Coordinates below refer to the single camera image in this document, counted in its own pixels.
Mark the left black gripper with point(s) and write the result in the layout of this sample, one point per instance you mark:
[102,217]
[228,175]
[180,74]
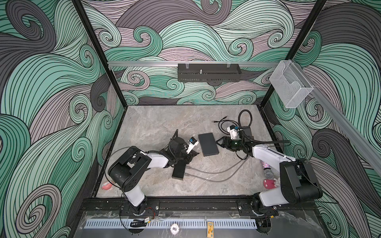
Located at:
[190,155]

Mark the black perforated wall tray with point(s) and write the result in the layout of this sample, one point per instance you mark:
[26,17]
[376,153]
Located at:
[209,72]

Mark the pink toy with bunny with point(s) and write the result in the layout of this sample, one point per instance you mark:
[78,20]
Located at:
[269,183]

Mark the round white sticker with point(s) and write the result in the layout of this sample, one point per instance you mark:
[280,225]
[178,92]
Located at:
[174,229]

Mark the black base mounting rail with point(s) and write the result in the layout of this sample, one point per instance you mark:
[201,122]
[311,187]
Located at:
[162,206]

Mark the yellow label tag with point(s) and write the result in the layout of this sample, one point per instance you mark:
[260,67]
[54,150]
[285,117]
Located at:
[210,229]

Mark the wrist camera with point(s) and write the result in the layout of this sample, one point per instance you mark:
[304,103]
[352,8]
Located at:
[192,144]
[234,132]

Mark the clear acrylic wall holder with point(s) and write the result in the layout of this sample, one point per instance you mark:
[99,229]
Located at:
[290,83]

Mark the white slotted cable duct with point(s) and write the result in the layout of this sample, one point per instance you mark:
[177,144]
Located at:
[167,223]

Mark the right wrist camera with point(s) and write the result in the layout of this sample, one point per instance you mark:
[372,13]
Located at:
[234,132]

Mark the black network switch box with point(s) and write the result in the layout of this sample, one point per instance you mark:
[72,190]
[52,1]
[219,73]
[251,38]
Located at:
[179,170]

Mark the pink toy left side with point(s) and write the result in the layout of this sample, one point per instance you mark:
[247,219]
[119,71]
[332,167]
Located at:
[107,186]

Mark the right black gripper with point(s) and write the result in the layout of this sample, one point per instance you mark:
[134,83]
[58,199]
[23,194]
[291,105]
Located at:
[227,140]

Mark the glitter purple microphone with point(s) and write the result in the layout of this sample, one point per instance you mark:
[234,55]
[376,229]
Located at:
[268,173]

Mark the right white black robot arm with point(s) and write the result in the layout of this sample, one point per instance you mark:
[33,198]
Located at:
[297,182]

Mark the dark grey box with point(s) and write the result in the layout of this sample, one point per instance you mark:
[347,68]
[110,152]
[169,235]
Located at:
[208,144]

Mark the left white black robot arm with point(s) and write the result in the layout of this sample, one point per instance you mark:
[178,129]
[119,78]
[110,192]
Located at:
[129,168]

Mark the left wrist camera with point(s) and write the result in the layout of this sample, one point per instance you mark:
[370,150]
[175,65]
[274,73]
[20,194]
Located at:
[192,144]

